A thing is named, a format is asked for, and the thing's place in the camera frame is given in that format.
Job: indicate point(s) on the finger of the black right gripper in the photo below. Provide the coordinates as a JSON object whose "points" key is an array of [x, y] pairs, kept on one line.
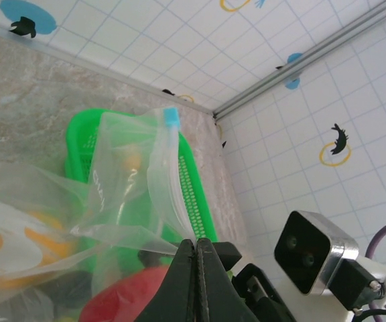
{"points": [[230, 255], [261, 295]]}

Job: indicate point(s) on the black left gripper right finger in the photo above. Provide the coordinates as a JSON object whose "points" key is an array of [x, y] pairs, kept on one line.
{"points": [[213, 295]]}

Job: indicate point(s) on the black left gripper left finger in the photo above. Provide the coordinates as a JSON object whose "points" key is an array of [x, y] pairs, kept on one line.
{"points": [[176, 292]]}

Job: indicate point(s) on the black toy food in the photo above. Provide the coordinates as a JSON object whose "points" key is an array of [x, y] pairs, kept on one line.
{"points": [[152, 258]]}

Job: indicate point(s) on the red toy food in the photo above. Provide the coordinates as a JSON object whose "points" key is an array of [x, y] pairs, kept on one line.
{"points": [[126, 295]]}

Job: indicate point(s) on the yellow orange toy food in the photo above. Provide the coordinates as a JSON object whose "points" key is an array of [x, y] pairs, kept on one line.
{"points": [[52, 248]]}

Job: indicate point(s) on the clear zip-top bag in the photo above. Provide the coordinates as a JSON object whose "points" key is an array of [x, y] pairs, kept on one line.
{"points": [[122, 161]]}

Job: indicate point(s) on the blue zipper slider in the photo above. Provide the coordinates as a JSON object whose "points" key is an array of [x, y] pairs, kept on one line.
{"points": [[171, 117]]}

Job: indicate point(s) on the green plastic basket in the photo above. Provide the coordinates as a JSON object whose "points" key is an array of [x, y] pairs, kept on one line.
{"points": [[193, 188]]}

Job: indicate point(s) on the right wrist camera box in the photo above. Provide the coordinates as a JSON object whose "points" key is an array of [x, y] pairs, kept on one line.
{"points": [[313, 251]]}

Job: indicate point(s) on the aluminium frame post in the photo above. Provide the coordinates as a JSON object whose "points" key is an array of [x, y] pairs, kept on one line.
{"points": [[313, 55]]}

